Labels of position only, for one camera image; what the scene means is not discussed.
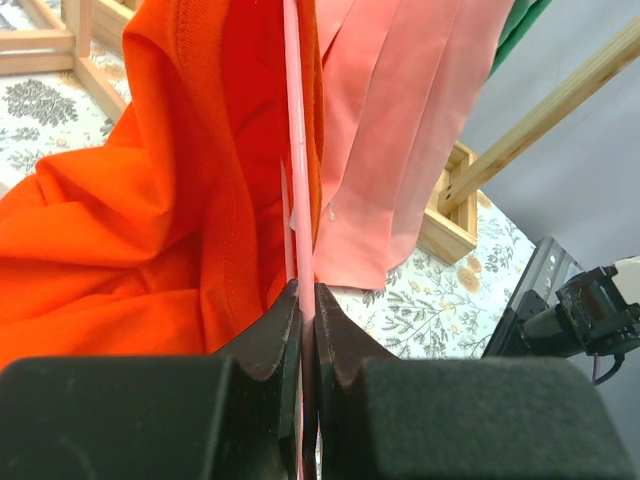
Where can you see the orange t shirt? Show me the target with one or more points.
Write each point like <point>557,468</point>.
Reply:
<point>167,239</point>

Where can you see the aluminium frame rail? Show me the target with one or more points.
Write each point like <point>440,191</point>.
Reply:
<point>549,268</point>

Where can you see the floral table mat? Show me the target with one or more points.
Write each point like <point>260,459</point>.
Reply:
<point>424,308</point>

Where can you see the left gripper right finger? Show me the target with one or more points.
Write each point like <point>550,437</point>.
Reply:
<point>382,417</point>

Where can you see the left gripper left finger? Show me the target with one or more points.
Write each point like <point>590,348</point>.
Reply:
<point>232,414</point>

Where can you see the salmon pink garment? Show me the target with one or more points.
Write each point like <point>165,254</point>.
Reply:
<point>400,79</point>

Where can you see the green tie-dye shirt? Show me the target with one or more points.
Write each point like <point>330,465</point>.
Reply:
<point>522,16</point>

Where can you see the left wooden clothes rack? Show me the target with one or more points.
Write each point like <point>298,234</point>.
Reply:
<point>61,42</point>

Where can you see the wooden clothes rack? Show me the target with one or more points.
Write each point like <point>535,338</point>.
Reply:
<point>449,224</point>
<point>61,42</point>

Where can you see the right wooden clothes rack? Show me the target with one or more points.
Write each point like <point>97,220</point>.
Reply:
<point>449,224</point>

